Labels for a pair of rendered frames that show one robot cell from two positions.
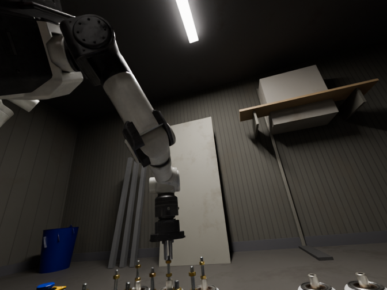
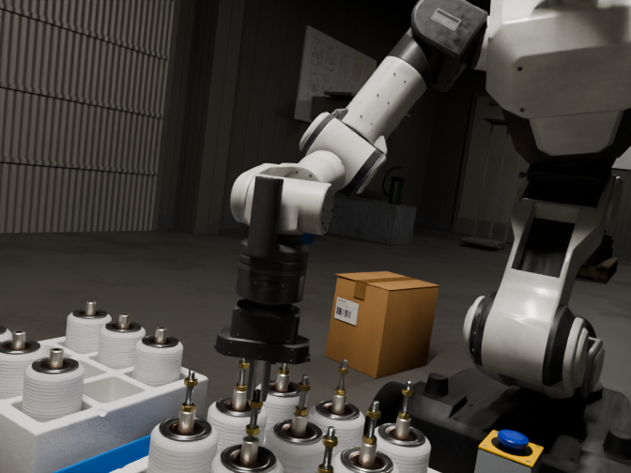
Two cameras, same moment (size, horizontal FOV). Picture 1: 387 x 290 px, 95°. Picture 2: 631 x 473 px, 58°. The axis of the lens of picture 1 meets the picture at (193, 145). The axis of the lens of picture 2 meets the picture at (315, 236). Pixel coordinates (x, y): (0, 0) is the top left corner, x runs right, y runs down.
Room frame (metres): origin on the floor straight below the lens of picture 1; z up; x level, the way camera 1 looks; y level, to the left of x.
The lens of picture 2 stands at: (1.39, 0.41, 0.64)
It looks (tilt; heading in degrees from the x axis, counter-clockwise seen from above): 6 degrees down; 199
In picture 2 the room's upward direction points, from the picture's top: 8 degrees clockwise
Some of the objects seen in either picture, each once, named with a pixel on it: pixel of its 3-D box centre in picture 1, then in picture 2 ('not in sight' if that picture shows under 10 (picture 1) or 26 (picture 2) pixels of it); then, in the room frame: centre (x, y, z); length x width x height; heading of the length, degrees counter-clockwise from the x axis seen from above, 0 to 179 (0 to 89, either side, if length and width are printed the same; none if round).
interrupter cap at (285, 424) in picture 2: not in sight; (298, 432); (0.60, 0.15, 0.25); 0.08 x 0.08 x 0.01
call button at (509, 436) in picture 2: (45, 288); (512, 442); (0.60, 0.45, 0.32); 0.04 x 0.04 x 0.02
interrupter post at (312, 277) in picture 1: (314, 281); (55, 358); (0.62, -0.30, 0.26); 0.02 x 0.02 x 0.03
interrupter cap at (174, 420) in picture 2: (204, 289); (185, 429); (0.69, 0.01, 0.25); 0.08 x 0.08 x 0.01
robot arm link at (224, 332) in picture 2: (167, 221); (268, 309); (0.72, 0.13, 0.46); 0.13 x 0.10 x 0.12; 110
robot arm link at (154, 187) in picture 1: (164, 191); (281, 223); (0.73, 0.14, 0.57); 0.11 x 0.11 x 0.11; 5
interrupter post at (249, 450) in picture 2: (169, 285); (249, 450); (0.72, 0.13, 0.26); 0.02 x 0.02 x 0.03
